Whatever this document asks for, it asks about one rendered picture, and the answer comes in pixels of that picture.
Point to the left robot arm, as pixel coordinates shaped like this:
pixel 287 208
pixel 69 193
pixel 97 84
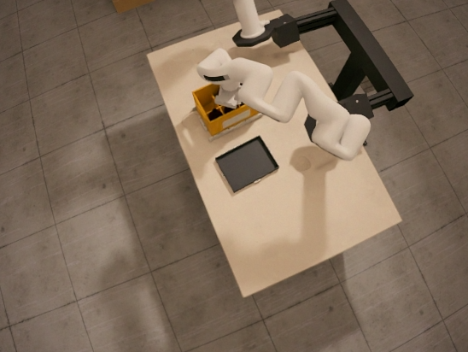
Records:
pixel 331 118

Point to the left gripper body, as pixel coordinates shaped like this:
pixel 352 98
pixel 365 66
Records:
pixel 236 96

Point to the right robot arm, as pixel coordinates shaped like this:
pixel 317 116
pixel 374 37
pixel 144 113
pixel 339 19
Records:
pixel 248 18

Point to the yellow plastic crate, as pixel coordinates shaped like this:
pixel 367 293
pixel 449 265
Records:
pixel 206 104

